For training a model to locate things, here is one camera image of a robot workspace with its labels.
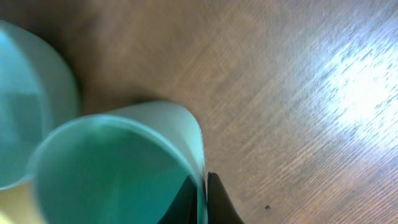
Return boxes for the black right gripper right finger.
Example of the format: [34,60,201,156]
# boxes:
[207,172,244,224]

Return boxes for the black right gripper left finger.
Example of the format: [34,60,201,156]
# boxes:
[158,176,197,224]

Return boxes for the green plastic cup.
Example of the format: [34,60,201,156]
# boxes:
[30,101,208,223]

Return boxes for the yellow plastic bowl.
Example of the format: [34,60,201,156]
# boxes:
[1,182,46,224]

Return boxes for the mint green plastic bowl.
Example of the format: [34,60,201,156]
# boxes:
[1,21,80,189]

